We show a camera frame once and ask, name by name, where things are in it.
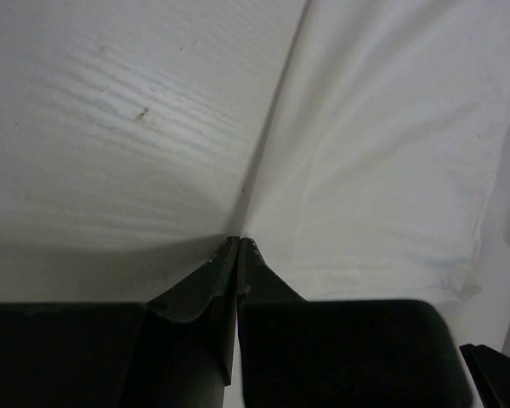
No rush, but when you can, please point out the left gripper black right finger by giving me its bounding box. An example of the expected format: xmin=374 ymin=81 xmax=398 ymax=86
xmin=236 ymin=238 xmax=305 ymax=303

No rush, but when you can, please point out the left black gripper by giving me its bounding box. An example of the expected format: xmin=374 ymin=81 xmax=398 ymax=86
xmin=460 ymin=344 xmax=510 ymax=408

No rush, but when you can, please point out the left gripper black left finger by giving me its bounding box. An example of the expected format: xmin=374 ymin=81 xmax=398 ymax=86
xmin=148 ymin=236 xmax=240 ymax=386

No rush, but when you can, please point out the white tank top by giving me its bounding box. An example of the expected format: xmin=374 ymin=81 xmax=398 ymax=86
xmin=241 ymin=0 xmax=510 ymax=303

